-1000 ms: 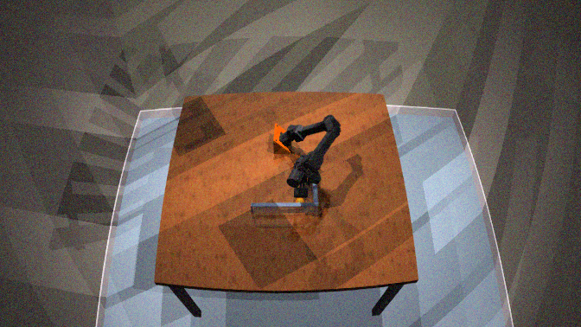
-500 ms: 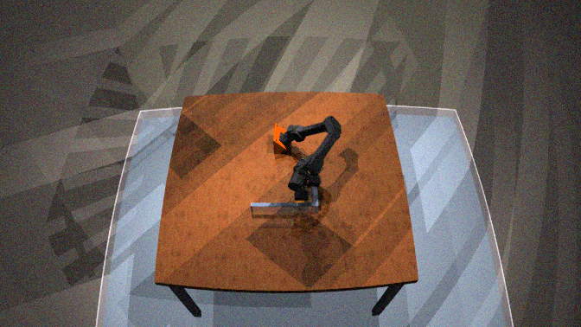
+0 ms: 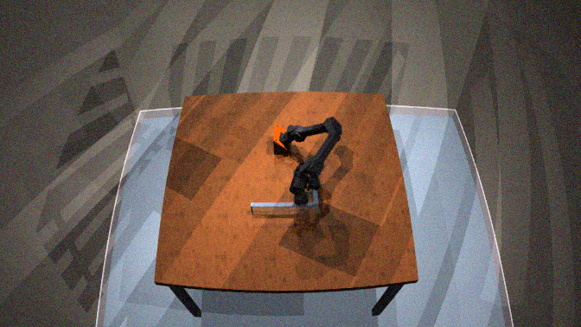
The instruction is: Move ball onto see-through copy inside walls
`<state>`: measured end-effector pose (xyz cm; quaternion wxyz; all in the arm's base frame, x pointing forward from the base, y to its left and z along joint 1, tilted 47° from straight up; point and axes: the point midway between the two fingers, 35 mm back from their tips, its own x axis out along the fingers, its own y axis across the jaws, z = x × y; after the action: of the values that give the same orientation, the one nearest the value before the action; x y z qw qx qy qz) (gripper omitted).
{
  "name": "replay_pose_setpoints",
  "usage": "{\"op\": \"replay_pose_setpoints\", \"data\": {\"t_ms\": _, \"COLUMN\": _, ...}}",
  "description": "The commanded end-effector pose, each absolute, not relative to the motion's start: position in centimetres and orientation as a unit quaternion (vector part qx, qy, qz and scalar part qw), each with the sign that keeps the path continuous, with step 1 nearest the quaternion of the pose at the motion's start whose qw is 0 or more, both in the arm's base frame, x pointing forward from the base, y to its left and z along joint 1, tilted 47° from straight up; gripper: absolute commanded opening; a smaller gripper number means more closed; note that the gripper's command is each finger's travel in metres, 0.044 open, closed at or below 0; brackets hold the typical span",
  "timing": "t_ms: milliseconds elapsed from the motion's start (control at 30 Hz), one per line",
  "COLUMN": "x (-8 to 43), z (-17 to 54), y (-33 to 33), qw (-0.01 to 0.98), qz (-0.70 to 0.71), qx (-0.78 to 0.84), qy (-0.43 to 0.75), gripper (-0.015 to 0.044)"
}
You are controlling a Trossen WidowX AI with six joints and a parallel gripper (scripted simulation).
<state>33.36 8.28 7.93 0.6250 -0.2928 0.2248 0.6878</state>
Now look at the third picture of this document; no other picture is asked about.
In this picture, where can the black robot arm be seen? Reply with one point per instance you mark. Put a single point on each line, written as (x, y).
(315, 164)

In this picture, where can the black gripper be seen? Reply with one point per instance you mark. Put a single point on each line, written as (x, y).
(303, 198)

